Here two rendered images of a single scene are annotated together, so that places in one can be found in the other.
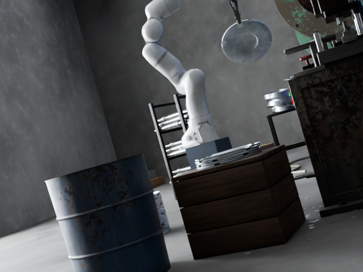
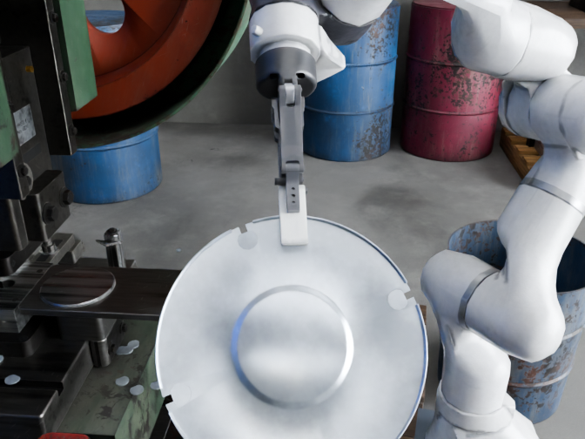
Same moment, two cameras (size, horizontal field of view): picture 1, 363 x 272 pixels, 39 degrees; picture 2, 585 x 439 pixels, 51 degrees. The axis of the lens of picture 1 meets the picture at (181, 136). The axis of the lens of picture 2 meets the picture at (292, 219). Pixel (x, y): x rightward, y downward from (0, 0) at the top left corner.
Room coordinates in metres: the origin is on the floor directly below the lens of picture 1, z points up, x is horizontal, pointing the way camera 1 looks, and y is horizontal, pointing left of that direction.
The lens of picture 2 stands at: (3.46, -0.64, 1.36)
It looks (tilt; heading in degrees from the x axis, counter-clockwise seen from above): 27 degrees down; 166
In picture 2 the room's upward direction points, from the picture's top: straight up
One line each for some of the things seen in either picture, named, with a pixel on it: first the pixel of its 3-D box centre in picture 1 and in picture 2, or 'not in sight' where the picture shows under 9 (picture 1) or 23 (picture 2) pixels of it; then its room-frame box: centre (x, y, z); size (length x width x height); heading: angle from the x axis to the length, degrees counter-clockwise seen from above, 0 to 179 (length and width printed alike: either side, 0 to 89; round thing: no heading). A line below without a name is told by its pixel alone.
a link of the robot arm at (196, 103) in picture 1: (195, 93); (465, 324); (2.69, -0.13, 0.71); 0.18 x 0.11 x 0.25; 20
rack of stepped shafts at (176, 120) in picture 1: (188, 144); not in sight; (4.98, -0.04, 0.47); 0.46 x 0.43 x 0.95; 51
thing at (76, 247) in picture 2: (347, 32); (50, 247); (2.31, -0.84, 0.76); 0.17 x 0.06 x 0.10; 161
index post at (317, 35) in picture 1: (318, 41); (114, 250); (2.34, -0.72, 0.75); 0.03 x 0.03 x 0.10; 71
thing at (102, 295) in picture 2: (313, 55); (110, 318); (2.53, -0.73, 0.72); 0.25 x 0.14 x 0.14; 71
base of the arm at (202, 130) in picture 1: (196, 131); (490, 426); (2.75, -0.08, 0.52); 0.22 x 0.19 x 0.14; 60
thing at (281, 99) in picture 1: (288, 123); not in sight; (5.58, -1.15, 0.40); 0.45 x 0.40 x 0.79; 173
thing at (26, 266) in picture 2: (346, 36); (12, 294); (2.47, -0.89, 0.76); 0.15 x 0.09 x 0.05; 161
